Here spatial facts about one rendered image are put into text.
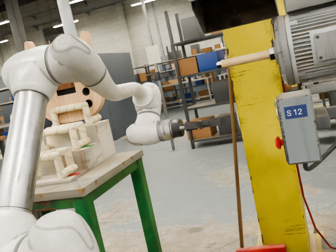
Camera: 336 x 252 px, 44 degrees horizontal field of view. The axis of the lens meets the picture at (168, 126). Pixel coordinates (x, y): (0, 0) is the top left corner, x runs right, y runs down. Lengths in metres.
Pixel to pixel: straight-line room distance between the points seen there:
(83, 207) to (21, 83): 0.48
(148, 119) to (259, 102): 0.92
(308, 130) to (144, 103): 0.77
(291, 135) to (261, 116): 1.25
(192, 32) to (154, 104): 4.85
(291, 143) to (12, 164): 0.80
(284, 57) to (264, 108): 1.06
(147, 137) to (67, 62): 0.58
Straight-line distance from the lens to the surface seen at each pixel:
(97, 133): 1.88
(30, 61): 1.37
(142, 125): 1.74
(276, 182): 2.58
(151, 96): 1.77
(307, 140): 1.25
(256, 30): 2.46
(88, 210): 1.51
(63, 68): 1.32
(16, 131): 1.29
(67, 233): 1.02
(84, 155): 1.75
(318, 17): 1.50
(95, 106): 1.92
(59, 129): 1.80
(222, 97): 6.40
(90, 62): 1.32
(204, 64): 6.46
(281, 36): 1.46
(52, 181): 1.67
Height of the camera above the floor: 1.26
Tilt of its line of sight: 7 degrees down
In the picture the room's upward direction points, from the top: 12 degrees counter-clockwise
